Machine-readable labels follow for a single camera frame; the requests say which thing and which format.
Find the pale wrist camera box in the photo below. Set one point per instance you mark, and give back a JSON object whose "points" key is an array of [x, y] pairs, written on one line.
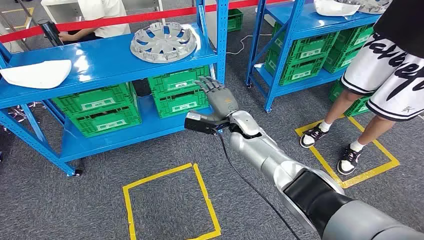
{"points": [[202, 126]]}

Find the black barrier post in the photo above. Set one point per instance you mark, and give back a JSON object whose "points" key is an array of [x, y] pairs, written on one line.
{"points": [[51, 33]]}

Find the white curved plastic part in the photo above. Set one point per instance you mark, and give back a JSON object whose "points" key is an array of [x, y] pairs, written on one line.
{"points": [[36, 74], [331, 8]]}

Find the person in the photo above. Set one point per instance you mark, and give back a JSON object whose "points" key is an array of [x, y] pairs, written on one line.
{"points": [[391, 73], [106, 16]]}

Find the blue metal shelf rack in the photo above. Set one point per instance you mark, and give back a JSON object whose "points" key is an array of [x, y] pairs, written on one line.
{"points": [[298, 21], [99, 63]]}

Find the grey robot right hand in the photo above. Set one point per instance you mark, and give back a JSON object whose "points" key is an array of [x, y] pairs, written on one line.
{"points": [[222, 102]]}

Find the grey plastic wheel cover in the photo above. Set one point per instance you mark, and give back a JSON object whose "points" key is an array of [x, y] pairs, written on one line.
{"points": [[374, 6], [162, 43]]}

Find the red barrier belt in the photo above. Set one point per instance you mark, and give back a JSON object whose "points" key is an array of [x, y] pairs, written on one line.
{"points": [[132, 18]]}

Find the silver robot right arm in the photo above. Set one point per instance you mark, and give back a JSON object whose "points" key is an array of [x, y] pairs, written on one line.
{"points": [[258, 149]]}

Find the chrome swivel stool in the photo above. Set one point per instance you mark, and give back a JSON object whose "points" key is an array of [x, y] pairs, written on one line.
{"points": [[20, 112]]}

